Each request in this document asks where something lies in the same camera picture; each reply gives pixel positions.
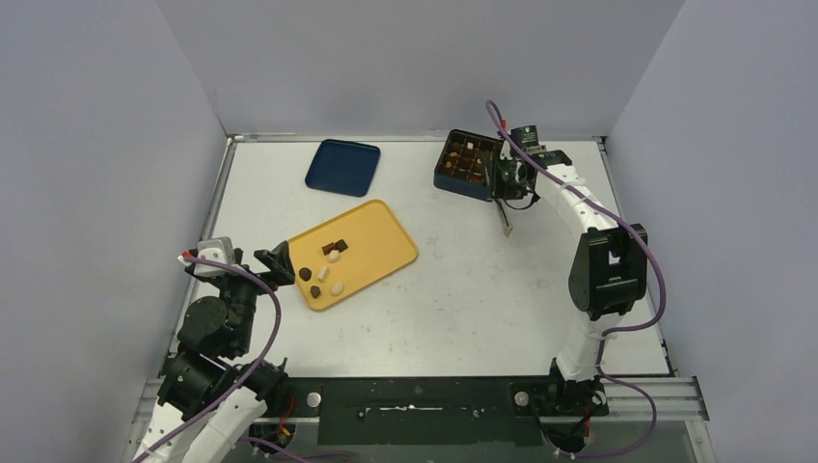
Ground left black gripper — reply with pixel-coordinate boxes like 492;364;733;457
212;239;293;353

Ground metal serving tongs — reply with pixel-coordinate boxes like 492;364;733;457
484;159;513;237

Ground yellow plastic tray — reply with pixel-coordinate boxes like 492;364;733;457
287;200;419;312

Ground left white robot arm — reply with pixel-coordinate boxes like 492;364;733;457
133;237;295;462

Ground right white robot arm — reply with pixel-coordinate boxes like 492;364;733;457
498;126;648;413

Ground white bar chocolate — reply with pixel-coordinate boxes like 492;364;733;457
317;266;329;283

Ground brown bar chocolate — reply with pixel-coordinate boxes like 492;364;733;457
322;242;337;255

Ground dark blue chocolate box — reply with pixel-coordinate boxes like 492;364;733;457
433;129;504;202

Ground dark blue box lid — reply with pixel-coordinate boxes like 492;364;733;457
305;139;381;198

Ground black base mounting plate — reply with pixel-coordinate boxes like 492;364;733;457
225;376;614;448

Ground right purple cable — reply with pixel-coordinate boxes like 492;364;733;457
484;99;668;459

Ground purple cable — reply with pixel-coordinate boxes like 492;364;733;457
130;252;283;463
484;99;668;459

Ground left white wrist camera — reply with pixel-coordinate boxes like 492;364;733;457
194;236;236;278

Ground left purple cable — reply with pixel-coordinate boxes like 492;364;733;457
130;252;283;463

